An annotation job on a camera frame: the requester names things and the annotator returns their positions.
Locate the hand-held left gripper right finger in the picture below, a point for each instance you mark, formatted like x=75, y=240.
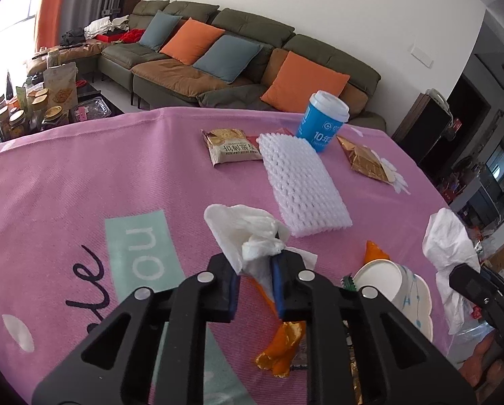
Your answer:
x=278, y=291

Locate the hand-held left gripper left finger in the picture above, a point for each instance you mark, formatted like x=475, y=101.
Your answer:
x=233, y=299

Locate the white tissue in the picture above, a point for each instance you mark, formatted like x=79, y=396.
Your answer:
x=446, y=244
x=243, y=232

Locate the orange peel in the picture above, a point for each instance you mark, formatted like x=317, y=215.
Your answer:
x=285, y=346
x=376, y=251

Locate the clear green wrapper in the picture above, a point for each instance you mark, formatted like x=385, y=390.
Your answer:
x=348, y=282

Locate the white paper cup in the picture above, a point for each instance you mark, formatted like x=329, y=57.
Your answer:
x=397, y=291

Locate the white foam fruit net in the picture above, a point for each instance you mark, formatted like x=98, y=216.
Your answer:
x=304, y=185

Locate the person's right hand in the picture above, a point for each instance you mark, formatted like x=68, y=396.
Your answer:
x=486, y=365

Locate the brown biscuit packet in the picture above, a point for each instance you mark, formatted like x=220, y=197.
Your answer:
x=230, y=145

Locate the flat gold snack packet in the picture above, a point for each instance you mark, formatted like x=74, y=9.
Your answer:
x=363, y=158

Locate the dark tall case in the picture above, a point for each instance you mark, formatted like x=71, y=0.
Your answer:
x=420, y=126

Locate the dark wooden door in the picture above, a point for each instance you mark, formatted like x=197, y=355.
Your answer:
x=467, y=105

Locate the blue cup with white lid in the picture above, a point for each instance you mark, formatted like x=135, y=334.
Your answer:
x=319, y=120

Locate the pink floral blanket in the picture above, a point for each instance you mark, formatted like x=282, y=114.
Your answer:
x=108, y=168

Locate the orange pillow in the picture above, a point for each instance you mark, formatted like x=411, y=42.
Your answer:
x=304, y=82
x=190, y=41

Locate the dark glass coffee table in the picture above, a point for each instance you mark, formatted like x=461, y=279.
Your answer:
x=104, y=112

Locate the blue pillow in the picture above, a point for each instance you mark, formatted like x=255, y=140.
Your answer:
x=159, y=29
x=228, y=58

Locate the green sofa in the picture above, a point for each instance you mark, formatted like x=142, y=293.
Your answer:
x=243, y=21

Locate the beige snack bag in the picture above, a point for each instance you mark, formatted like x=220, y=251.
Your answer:
x=61, y=84

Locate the group of glass jars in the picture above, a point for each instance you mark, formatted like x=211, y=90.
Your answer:
x=28, y=109

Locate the red cloth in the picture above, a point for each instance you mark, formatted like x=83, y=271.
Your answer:
x=133, y=36

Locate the white clothes pile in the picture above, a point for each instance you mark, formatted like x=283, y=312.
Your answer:
x=104, y=25

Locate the black clothes pile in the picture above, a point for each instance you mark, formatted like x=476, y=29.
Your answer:
x=72, y=36

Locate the brown cardboard box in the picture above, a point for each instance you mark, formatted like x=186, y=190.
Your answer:
x=130, y=2

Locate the orange curtain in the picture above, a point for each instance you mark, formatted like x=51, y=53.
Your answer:
x=51, y=4

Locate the white wall plate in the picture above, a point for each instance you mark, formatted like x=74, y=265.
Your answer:
x=422, y=55

